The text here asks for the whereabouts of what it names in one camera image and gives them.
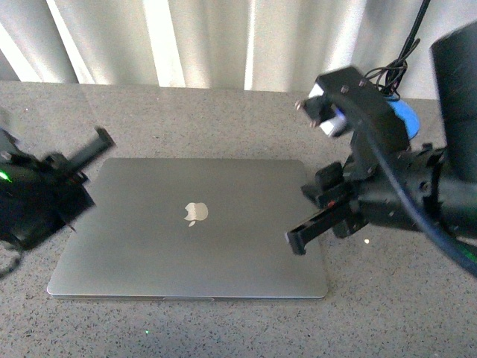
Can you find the blue desk lamp base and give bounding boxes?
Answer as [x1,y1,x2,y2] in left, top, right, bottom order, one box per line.
[388,99,420,139]

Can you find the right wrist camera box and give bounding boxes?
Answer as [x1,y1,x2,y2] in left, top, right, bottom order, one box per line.
[294,66,411,180]

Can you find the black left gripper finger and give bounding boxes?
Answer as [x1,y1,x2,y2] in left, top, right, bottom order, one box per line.
[66,127,116,172]

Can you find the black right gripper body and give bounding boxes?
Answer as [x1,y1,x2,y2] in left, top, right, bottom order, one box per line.
[300,143,448,239]

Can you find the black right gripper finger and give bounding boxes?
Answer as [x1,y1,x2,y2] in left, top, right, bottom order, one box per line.
[285,204,360,255]
[301,162,353,207]

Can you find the black lamp neck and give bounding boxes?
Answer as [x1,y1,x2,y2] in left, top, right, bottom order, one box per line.
[384,0,431,96]

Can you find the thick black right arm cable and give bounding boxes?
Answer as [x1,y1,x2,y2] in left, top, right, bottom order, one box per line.
[335,92,477,279]

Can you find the grey laptop computer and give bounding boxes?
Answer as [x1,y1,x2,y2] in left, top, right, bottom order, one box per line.
[47,158,328,301]

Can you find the white curtain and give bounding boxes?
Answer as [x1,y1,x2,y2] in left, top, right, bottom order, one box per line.
[0,0,477,100]

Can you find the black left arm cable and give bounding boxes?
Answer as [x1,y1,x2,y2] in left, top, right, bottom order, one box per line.
[0,238,23,279]

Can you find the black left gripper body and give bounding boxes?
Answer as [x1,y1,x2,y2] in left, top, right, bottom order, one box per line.
[1,151,95,250]

